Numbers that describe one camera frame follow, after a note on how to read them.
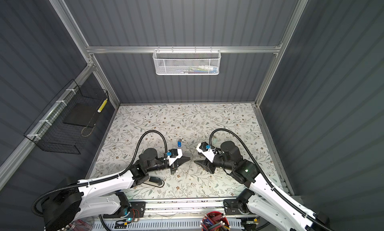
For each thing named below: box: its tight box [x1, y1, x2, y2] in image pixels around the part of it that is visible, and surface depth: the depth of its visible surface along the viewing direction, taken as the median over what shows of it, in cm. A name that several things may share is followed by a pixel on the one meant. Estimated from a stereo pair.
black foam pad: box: [62, 103, 99, 128], surface depth 78 cm
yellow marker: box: [97, 98, 108, 113], surface depth 83 cm
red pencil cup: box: [200, 211, 231, 231], surface depth 60 cm
